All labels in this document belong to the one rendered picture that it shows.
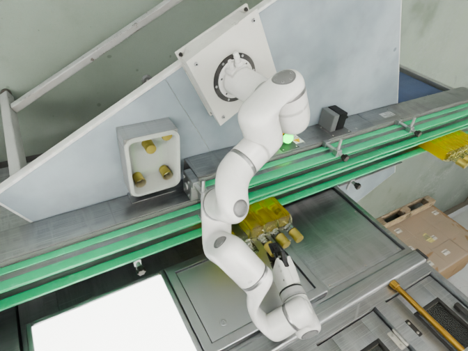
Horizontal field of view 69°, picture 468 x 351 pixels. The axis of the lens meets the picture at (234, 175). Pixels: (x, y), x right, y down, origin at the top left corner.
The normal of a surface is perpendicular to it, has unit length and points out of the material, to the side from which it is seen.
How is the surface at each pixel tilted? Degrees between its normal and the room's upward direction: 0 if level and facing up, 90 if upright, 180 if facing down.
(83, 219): 90
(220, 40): 4
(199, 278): 90
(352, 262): 90
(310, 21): 0
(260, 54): 4
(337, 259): 90
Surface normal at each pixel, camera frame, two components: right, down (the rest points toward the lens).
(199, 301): 0.08, -0.78
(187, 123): 0.50, 0.58
